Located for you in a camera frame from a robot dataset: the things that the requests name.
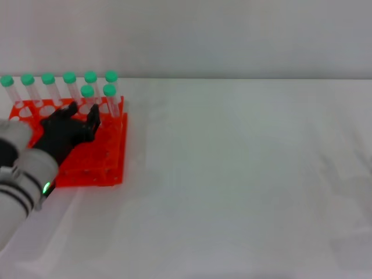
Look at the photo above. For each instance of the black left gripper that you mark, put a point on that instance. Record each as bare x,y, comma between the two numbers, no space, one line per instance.
64,133

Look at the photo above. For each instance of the green-capped clear test tube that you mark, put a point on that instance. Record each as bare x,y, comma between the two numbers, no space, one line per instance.
27,79
6,81
48,78
111,76
90,76
69,77
109,90
87,91

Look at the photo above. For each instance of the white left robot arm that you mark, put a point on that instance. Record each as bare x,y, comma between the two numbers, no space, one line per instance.
29,180

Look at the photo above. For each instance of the orange plastic test tube rack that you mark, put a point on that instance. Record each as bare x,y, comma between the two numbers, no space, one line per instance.
98,162

